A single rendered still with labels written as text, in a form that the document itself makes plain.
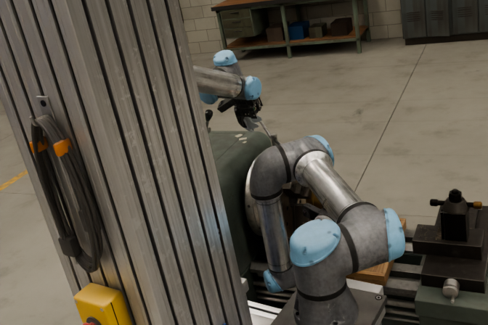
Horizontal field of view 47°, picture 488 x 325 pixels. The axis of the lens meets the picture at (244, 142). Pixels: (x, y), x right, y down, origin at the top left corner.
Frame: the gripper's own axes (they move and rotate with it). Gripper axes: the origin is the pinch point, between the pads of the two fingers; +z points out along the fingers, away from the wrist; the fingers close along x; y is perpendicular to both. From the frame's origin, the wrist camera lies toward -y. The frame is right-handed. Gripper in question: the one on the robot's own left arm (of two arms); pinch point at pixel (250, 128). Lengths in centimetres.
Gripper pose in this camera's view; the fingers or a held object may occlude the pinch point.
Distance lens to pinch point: 212.8
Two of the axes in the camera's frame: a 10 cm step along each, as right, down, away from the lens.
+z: 3.3, 6.9, 6.4
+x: 3.3, -7.2, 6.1
